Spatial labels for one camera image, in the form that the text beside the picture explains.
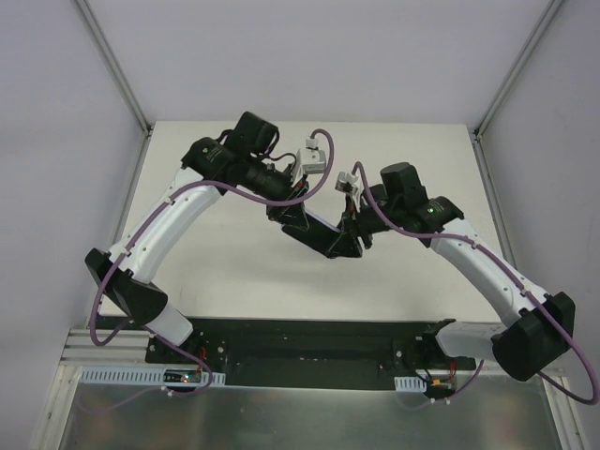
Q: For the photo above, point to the right white cable duct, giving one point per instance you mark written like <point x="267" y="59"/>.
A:
<point x="410" y="384"/>

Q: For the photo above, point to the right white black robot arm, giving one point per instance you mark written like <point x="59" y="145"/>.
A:
<point x="535" y="327"/>

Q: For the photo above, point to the left aluminium frame post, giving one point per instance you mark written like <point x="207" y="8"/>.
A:
<point x="93" y="27"/>

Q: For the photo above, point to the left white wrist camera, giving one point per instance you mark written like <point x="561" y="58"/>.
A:
<point x="309" y="160"/>

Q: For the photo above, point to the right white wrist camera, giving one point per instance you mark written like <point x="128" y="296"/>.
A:
<point x="347" y="183"/>

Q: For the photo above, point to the right aluminium frame post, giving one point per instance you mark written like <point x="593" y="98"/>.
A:
<point x="521" y="61"/>

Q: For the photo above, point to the black smartphone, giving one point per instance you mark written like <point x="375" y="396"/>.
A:
<point x="319" y="235"/>

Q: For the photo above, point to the white cable duct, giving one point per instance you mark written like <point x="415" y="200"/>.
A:
<point x="410" y="384"/>
<point x="153" y="376"/>

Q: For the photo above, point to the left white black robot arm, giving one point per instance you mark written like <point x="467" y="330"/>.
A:
<point x="240" y="160"/>

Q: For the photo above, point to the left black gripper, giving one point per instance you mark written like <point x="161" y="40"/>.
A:
<point x="285" y="212"/>

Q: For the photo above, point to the aluminium frame post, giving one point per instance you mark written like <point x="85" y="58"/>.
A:
<point x="521" y="61"/>
<point x="93" y="27"/>

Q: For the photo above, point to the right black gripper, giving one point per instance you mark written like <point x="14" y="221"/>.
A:
<point x="355" y="231"/>

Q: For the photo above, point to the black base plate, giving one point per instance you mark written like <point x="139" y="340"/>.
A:
<point x="370" y="356"/>

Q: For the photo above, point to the reflective metal sheet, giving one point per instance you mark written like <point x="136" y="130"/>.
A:
<point x="494" y="413"/>

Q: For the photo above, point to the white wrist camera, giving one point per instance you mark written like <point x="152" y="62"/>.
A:
<point x="309" y="160"/>
<point x="347" y="183"/>

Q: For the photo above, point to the aluminium rail profile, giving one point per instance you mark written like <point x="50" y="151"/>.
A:
<point x="128" y="347"/>

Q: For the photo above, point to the left white cable duct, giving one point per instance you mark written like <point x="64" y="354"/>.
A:
<point x="153" y="376"/>

